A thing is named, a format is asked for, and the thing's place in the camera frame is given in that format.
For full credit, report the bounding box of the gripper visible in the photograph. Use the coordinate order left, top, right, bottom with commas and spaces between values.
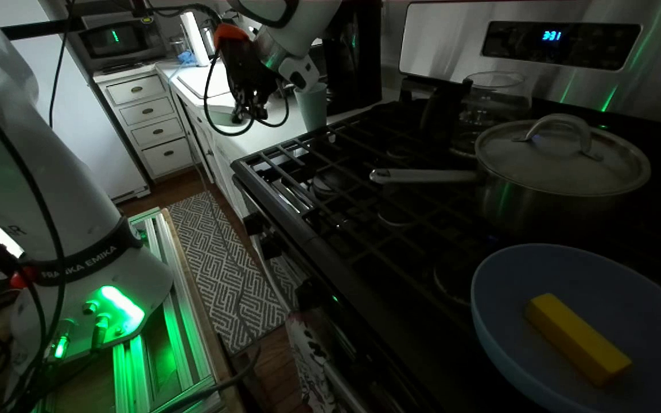
222, 40, 278, 124

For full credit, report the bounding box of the stove burner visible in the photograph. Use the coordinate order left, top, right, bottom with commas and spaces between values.
387, 142, 420, 162
433, 261, 476, 307
310, 169, 356, 199
376, 200, 420, 228

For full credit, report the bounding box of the stove knob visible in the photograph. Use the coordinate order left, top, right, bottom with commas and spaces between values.
243, 211, 265, 237
295, 279, 322, 313
260, 234, 284, 260

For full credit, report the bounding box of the stainless steel gas stove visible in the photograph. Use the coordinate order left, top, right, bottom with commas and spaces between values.
230, 0, 661, 413

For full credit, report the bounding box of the white bowl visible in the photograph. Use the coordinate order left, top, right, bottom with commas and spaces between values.
471, 243, 661, 413

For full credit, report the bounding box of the pale green cup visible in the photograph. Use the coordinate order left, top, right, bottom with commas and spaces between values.
294, 83, 329, 133

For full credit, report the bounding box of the white drawer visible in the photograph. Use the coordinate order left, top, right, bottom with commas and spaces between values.
141, 138, 194, 178
118, 96, 176, 126
105, 75, 166, 106
129, 117, 185, 149

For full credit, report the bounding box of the white chest of drawers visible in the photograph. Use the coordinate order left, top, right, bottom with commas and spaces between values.
93, 62, 195, 180

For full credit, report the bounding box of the black coffee maker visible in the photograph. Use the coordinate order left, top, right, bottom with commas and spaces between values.
324, 0, 384, 116

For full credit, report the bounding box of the microwave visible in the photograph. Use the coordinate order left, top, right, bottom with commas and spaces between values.
69, 17, 168, 73

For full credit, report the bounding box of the grey patterned rug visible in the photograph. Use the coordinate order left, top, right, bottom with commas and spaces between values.
166, 190, 289, 356

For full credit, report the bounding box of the white refrigerator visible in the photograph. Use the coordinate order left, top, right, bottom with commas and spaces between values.
0, 0, 151, 204

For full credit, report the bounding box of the glass coffee carafe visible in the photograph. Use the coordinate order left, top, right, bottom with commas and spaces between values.
421, 70, 533, 159

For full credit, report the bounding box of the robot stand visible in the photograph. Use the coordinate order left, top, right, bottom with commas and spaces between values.
31, 206, 234, 413

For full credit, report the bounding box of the floral dish towel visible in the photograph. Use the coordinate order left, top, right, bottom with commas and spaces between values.
285, 310, 357, 413

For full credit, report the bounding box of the steel saucepan lid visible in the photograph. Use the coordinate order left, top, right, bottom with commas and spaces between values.
474, 113, 652, 198

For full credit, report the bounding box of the yellow block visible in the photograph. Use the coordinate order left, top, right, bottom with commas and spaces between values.
524, 293, 633, 387

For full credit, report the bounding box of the black cable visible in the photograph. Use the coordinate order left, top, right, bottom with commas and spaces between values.
153, 343, 262, 413

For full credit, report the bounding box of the steel saucepan with long handle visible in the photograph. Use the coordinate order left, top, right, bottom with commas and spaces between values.
369, 113, 652, 235

